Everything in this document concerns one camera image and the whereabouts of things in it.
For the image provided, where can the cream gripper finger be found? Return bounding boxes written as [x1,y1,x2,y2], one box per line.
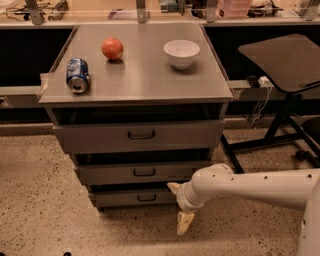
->
[167,182,181,195]
[177,211,195,235]

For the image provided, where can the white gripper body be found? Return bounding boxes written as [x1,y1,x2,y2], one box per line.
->
[176,182,204,213]

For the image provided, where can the grey bottom drawer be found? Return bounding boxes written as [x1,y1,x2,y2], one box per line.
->
[88,188,176,208]

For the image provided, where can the grey drawer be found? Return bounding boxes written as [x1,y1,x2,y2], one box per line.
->
[74,161,209,185]
[53,120,225,154]
[88,188,176,208]

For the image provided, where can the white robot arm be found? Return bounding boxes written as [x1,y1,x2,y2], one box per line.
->
[167,164,320,256]

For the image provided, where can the grey middle drawer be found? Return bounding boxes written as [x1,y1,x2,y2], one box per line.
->
[74,161,209,185]

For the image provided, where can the grey drawer cabinet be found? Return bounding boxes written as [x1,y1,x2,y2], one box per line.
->
[38,22,234,212]

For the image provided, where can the grey top drawer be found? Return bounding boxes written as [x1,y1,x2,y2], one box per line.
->
[53,120,225,154]

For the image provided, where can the white bowl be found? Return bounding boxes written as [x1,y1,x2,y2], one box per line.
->
[164,40,200,69]

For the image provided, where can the black office chair base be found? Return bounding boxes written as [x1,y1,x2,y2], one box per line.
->
[296,117,320,168]

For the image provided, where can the red apple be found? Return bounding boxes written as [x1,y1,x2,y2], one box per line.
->
[102,37,124,61]

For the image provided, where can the blue soda can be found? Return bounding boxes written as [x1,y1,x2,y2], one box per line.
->
[66,58,90,94]

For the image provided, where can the black stand table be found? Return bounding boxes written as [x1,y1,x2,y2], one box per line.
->
[221,34,320,174]

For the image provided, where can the pink plastic bin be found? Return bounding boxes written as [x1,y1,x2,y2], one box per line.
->
[217,0,251,18]

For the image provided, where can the white power adapter with cables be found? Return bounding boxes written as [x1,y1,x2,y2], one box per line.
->
[249,76,273,127]

